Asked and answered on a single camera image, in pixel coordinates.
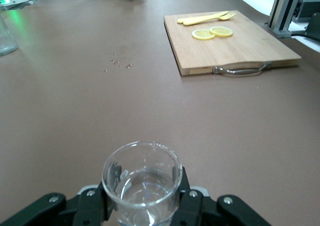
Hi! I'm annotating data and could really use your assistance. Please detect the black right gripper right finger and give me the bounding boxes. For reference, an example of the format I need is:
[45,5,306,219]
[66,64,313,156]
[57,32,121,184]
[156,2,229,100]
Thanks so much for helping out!
[172,167,272,226]

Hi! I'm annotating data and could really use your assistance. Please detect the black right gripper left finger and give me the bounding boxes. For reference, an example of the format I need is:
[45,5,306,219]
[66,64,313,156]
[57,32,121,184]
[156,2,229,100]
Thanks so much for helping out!
[0,183,111,226]

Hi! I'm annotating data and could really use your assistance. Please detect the small clear glass beaker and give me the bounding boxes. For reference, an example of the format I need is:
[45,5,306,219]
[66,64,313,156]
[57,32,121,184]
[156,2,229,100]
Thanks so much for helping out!
[101,140,183,226]

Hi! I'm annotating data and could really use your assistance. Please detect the brown table mat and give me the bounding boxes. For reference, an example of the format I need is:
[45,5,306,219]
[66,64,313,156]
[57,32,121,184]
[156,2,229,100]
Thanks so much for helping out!
[0,0,320,226]

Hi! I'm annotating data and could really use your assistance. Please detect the wooden cutting board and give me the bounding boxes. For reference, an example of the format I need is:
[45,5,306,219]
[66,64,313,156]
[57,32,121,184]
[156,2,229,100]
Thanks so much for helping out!
[163,10,303,77]

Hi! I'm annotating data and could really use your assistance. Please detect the lemon slice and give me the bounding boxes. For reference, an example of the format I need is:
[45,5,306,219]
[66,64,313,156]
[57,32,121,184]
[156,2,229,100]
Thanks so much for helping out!
[208,26,234,38]
[191,29,216,41]

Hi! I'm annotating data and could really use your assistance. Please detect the green sleeved glass bottle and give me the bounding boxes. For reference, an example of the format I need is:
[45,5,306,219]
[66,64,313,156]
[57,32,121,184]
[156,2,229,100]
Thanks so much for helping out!
[0,14,19,56]

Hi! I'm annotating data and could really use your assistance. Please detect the yellow plastic fork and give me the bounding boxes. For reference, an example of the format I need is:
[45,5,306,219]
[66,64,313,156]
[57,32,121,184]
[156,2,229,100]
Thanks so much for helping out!
[183,12,237,26]

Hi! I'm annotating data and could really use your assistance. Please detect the yellow plastic knife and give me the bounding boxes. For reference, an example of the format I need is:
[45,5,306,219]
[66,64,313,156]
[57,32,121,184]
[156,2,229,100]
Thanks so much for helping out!
[176,11,230,25]

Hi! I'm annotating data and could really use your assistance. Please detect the black equipment box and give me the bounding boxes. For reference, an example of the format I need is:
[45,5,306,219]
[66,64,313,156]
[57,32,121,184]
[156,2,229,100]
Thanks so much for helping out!
[291,0,320,40]

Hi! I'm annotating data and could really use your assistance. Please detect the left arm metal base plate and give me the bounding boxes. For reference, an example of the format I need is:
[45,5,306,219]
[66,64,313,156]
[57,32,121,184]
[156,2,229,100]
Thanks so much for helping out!
[0,0,43,11]

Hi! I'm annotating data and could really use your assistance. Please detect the aluminium frame post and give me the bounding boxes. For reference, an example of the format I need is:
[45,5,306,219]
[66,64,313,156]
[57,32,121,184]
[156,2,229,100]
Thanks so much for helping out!
[266,0,305,38]

